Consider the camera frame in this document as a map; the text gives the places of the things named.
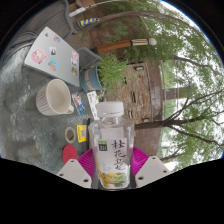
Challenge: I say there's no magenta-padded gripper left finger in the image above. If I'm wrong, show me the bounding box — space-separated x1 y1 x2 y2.
56 147 98 189

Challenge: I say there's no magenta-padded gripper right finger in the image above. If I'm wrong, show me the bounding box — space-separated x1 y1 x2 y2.
130 146 171 189

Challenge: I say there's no clear white-capped drink bottle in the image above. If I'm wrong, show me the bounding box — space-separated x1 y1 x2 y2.
87 101 136 190

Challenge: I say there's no flat round red coaster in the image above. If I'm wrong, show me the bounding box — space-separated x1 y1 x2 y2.
61 143 79 164

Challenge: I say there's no beige tape roll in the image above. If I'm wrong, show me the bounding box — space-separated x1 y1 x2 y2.
64 126 77 144

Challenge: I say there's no colourful printed card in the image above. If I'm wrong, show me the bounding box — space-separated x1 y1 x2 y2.
70 91 86 116

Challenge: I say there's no white printed booklet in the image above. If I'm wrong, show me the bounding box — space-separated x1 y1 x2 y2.
86 90 100 121

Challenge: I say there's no cream ribbed mug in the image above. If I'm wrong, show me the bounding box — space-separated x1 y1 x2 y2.
35 78 75 117

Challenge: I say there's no green plant in blue pot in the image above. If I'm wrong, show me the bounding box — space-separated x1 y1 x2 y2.
79 54 129 93

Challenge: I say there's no silver laptop with stickers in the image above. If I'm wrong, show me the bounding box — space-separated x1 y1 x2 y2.
23 26 81 88

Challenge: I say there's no blue yellow striped bollard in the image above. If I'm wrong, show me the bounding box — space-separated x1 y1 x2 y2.
79 17 101 28

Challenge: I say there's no wooden globe lamp post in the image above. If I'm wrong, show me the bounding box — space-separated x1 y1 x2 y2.
89 37 158 54

